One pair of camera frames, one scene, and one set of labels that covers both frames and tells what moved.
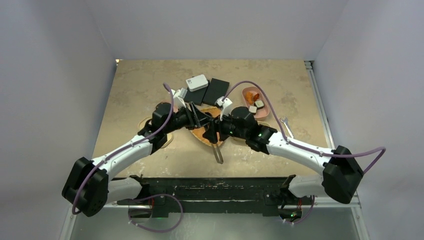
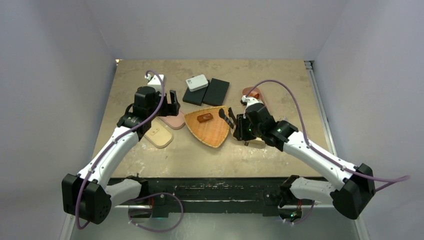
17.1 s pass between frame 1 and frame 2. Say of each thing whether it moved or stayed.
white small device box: stayed
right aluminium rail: stayed
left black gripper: moved
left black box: stayed
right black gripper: moved
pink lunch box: stayed
